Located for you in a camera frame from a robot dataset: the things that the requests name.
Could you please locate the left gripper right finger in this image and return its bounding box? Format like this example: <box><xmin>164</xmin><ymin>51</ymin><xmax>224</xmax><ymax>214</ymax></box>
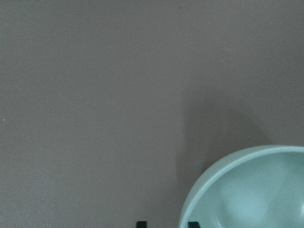
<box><xmin>188</xmin><ymin>221</ymin><xmax>199</xmax><ymax>228</ymax></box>

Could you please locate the green bowl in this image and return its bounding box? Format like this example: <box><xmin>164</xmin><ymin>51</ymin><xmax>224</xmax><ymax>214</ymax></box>
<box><xmin>179</xmin><ymin>145</ymin><xmax>304</xmax><ymax>228</ymax></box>

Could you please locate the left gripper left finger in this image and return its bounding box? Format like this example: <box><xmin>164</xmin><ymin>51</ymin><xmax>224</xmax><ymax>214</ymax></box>
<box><xmin>136</xmin><ymin>221</ymin><xmax>147</xmax><ymax>228</ymax></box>

